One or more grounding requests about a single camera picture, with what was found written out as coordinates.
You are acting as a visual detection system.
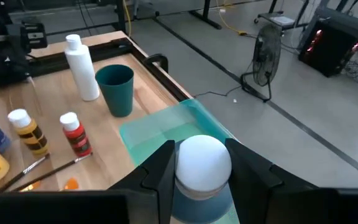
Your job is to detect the translucent teal plastic bin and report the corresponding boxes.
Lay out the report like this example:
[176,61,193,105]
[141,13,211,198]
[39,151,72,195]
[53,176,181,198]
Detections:
[119,98,241,224]

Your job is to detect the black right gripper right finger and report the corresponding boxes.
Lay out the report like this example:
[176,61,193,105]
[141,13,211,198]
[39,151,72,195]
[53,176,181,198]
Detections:
[225,138,318,224]

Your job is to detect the small yellow paint bottle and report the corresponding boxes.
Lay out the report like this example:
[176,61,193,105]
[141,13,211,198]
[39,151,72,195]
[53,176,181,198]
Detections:
[7,108,50,156]

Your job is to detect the large white paint bottle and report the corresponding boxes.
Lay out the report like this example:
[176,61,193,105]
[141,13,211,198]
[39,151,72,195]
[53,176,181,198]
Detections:
[64,34,101,102]

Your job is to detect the black rolling cart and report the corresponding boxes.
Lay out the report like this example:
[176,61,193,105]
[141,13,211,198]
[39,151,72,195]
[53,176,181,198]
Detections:
[253,0,310,32]

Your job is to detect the black table leg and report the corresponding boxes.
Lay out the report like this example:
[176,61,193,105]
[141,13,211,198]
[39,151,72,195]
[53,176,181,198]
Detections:
[188,0,223,30]

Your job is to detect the yellow extension cord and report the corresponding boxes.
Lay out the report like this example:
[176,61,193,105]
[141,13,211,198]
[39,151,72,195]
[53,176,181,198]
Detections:
[123,0,132,37]

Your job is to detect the black fan power cable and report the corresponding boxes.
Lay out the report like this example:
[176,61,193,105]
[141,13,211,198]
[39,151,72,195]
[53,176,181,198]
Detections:
[193,84,244,98]

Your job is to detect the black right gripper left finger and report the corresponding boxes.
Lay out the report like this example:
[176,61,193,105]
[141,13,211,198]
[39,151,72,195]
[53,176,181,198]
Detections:
[109,139,177,224]

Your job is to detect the black table clamp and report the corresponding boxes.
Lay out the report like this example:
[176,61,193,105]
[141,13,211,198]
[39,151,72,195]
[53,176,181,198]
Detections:
[142,53,170,74]

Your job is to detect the large dark teal paint bottle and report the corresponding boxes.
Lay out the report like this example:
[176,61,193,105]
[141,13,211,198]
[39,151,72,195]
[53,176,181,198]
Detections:
[171,134,234,224]

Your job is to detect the yellow floor cable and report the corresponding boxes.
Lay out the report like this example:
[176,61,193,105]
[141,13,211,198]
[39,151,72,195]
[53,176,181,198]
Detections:
[215,0,248,35]

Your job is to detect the dark green plastic cup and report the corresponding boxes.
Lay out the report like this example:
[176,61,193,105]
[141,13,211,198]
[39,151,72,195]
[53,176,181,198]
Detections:
[94,64,135,118]

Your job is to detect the black floor fan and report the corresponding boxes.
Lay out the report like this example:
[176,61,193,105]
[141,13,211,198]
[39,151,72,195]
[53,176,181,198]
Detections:
[240,24,282,103]

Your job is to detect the orange fan-tip paintbrush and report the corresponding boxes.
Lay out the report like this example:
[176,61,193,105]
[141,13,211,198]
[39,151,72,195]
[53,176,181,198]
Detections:
[63,177,80,191]

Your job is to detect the thin dark-handled paintbrush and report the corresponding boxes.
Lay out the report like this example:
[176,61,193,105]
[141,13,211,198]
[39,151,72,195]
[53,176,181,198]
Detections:
[12,152,93,192]
[20,181,42,192]
[0,153,51,193]

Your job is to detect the small red paint bottle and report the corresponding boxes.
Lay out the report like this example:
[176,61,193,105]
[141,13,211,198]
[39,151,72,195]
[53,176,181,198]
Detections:
[59,111,93,158]

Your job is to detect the black computer tower red lights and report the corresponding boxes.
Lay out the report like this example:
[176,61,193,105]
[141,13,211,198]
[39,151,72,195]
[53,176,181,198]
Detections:
[297,20,358,78]

